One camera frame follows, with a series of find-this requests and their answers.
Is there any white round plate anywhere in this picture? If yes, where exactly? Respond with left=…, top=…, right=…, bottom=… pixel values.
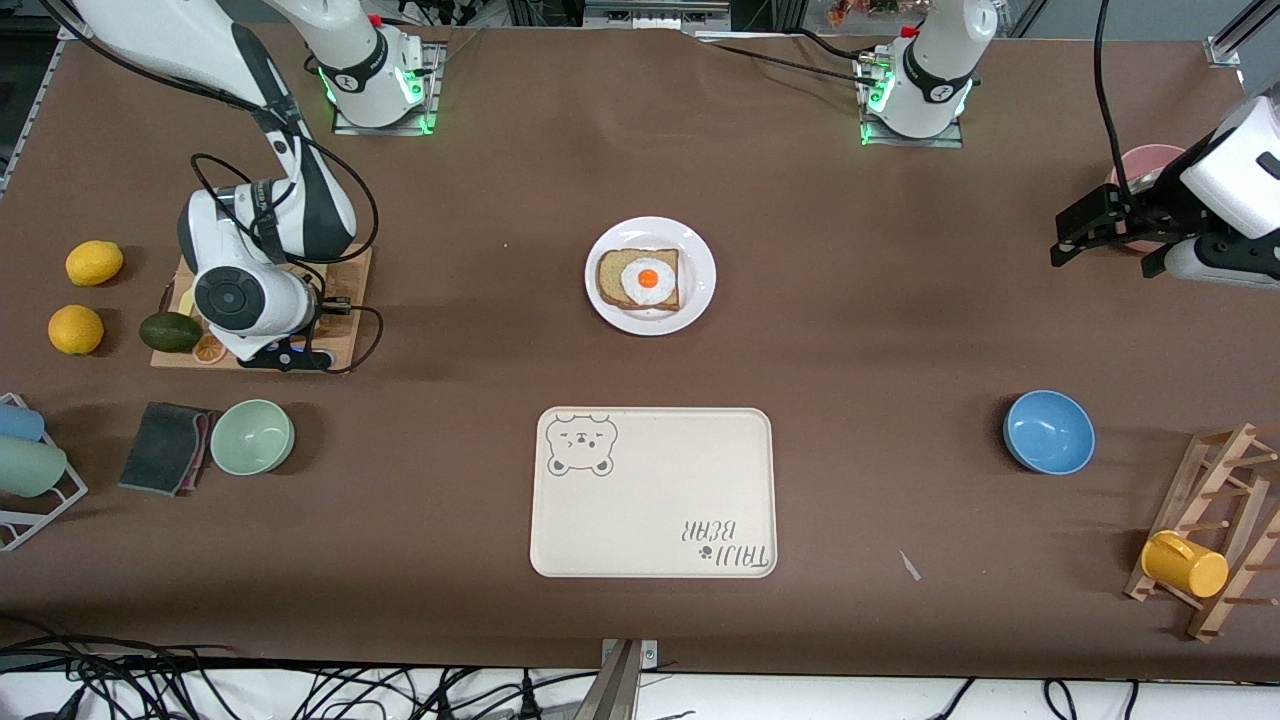
left=584, top=216, right=717, bottom=337

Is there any pink bowl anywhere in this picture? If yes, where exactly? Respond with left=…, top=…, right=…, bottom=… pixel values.
left=1105, top=144, right=1191, bottom=253

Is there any aluminium corner strut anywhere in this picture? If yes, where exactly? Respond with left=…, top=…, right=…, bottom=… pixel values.
left=1205, top=0, right=1280, bottom=69

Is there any blue bowl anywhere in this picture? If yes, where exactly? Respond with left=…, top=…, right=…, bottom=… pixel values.
left=1003, top=390, right=1096, bottom=475

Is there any wooden mug rack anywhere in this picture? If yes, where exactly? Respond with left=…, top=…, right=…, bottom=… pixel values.
left=1124, top=423, right=1280, bottom=642

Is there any yellow mug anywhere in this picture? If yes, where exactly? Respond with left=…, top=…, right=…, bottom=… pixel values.
left=1141, top=530, right=1230, bottom=599

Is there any fried egg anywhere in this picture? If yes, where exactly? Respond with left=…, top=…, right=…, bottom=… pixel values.
left=620, top=257, right=676, bottom=306

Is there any bread slice under egg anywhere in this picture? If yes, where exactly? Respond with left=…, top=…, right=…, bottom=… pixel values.
left=597, top=248, right=682, bottom=311

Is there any cream tray with bear print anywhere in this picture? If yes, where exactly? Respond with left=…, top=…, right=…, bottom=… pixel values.
left=529, top=406, right=778, bottom=579

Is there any wooden cutting board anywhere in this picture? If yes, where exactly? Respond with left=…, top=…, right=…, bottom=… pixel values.
left=150, top=243, right=373, bottom=375

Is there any pale green bowl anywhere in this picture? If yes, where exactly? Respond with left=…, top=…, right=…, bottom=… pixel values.
left=210, top=399, right=296, bottom=477

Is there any dark green avocado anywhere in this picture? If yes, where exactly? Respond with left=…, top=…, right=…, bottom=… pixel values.
left=139, top=312, right=204, bottom=353

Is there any grey folded cloth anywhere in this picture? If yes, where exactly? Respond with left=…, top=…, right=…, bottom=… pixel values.
left=118, top=402, right=216, bottom=497

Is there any yellow lemon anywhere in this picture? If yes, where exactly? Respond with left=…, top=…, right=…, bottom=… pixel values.
left=66, top=240, right=125, bottom=288

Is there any orange-yellow lemon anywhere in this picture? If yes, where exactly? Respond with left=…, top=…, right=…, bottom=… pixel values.
left=48, top=305, right=105, bottom=356

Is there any pale green cup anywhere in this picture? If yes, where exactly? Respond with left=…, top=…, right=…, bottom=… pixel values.
left=0, top=436, right=68, bottom=498

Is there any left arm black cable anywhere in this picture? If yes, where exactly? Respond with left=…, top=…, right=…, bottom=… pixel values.
left=1093, top=0, right=1136, bottom=196

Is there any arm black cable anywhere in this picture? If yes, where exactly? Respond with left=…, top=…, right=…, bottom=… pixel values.
left=190, top=130, right=386, bottom=376
left=1093, top=0, right=1136, bottom=196

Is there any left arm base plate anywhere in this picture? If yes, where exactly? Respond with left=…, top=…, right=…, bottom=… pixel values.
left=855, top=45, right=966, bottom=149

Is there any black base cable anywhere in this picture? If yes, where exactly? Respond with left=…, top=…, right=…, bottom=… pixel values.
left=695, top=28, right=891, bottom=86

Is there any aluminium frame profile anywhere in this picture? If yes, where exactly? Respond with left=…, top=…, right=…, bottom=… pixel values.
left=585, top=0, right=731, bottom=31

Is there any metal table edge bracket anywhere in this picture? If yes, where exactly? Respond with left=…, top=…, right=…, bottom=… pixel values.
left=588, top=638, right=659, bottom=720

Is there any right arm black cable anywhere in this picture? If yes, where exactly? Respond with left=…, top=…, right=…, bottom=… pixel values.
left=190, top=130, right=386, bottom=376

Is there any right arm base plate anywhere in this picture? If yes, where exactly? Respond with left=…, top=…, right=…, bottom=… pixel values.
left=332, top=40, right=444, bottom=136

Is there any black cable bundle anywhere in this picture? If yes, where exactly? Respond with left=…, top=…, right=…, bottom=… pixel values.
left=0, top=615, right=601, bottom=720

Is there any white wire cup rack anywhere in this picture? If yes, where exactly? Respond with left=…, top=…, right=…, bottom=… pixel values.
left=0, top=392, right=89, bottom=552

